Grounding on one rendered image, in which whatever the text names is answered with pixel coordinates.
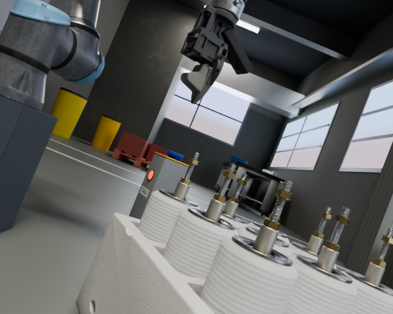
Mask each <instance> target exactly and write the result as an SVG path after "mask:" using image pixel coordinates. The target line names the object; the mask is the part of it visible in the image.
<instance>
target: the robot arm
mask: <svg viewBox="0 0 393 314"><path fill-rule="evenodd" d="M246 2H247V0H212V2H211V4H210V5H207V6H206V7H203V8H201V10H200V13H199V15H198V17H197V19H196V22H195V25H194V26H193V29H192V31H191V32H189V33H188V35H187V38H186V39H185V42H184V44H183V47H182V49H181V51H180V53H181V54H183V55H184V56H186V57H188V58H189V59H191V60H192V61H194V62H198V63H199V64H200V65H196V66H194V68H193V70H192V72H189V73H182V74H181V77H180V80H181V81H182V82H183V83H184V84H185V85H186V86H187V87H188V88H189V89H190V90H191V91H192V96H191V103H192V104H196V103H197V102H198V101H199V100H201V99H202V98H203V96H204V95H205V94H206V93H207V91H208V90H209V89H210V87H211V86H212V85H213V84H214V82H215V80H216V79H217V77H218V76H219V74H220V72H221V70H222V68H223V64H224V62H225V59H226V58H227V59H228V60H229V62H230V64H231V66H232V67H233V69H234V71H235V73H236V74H237V75H240V74H248V73H249V72H250V71H251V70H252V69H253V66H252V64H251V62H250V61H249V59H248V57H247V55H246V54H245V52H244V50H243V48H242V46H241V44H240V42H239V41H238V39H237V37H236V35H235V33H234V32H233V30H234V29H235V27H236V24H237V22H238V21H239V19H240V16H241V13H242V12H243V9H244V7H245V4H246ZM99 6H100V0H66V3H65V9H64V12H63V11H61V10H59V9H58V8H56V7H54V6H51V5H50V4H47V3H45V2H42V1H40V0H16V2H15V3H14V5H13V7H12V9H10V11H9V12H10V13H9V16H8V18H7V21H6V23H5V25H4V27H3V29H2V32H1V34H0V96H2V97H5V98H8V99H10V100H12V101H15V102H17V103H20V104H22V105H25V106H27V107H30V108H33V109H35V110H38V111H40V112H41V110H42V108H43V106H44V97H45V88H46V78H47V75H48V73H49V71H52V72H54V73H55V74H57V75H59V76H61V77H62V78H63V79H65V80H66V81H68V82H72V83H74V84H77V85H86V84H88V83H91V82H93V81H94V80H95V79H97V78H98V77H99V75H100V74H101V73H102V71H103V69H104V64H105V61H104V56H103V55H102V53H101V51H99V42H100V34H99V33H98V32H97V30H96V25H97V18H98V13H99ZM186 43H187V44H186ZM185 44H186V46H185ZM184 47H185V49H184Z"/></svg>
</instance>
